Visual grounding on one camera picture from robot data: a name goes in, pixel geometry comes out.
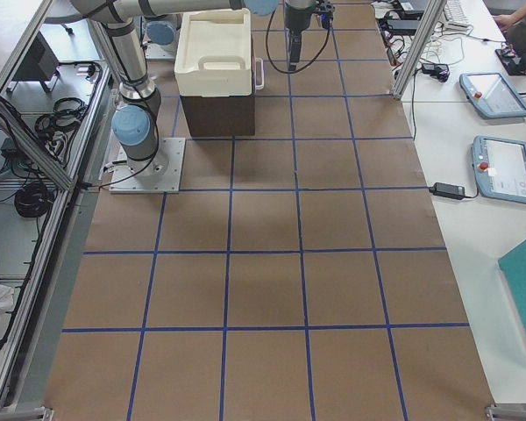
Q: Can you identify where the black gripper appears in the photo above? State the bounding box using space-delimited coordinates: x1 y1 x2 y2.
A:
284 0 335 73

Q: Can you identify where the wooden drawer with white handle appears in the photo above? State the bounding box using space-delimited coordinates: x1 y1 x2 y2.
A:
254 57 265 91

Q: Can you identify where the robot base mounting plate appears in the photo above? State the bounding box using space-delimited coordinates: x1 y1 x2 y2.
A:
108 138 186 194

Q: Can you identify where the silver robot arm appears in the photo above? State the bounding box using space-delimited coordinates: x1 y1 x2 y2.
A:
72 0 335 117

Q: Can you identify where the dark brown drawer cabinet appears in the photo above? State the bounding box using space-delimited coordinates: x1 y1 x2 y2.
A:
181 95 255 138

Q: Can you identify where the white plastic tray lid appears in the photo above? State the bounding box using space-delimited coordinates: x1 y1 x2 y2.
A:
174 9 252 97

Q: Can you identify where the upper teach pendant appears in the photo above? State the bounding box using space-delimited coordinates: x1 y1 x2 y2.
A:
458 73 526 119

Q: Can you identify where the teach pendant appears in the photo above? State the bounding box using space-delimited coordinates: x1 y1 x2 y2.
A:
458 73 526 119
472 136 526 204

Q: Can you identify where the black power adapter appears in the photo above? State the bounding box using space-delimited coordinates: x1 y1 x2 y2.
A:
429 182 466 200

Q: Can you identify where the lower teach pendant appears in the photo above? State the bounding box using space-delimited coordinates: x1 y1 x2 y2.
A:
472 136 526 204

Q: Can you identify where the black monitor on floor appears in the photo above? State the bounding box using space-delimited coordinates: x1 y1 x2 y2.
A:
6 32 60 93

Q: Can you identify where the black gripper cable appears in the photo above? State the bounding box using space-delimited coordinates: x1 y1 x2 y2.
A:
265 4 333 75

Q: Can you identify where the aluminium frame post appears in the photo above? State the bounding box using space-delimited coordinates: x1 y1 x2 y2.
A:
392 0 445 100

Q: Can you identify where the black coiled cable bundle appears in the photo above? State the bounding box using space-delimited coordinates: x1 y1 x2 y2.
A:
13 182 53 219

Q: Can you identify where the aluminium frame rail left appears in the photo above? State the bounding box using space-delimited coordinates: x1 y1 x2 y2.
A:
0 1 113 409

